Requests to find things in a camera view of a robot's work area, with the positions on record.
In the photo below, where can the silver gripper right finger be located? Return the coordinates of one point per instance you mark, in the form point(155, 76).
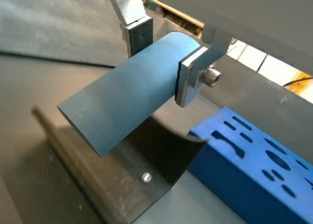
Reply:
point(195, 68)

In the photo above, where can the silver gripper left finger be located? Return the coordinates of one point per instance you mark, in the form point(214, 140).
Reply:
point(135, 24)

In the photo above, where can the light blue oval cylinder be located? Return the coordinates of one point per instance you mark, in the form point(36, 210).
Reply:
point(107, 109)

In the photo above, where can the black curved fixture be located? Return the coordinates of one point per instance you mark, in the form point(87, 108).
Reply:
point(128, 179)

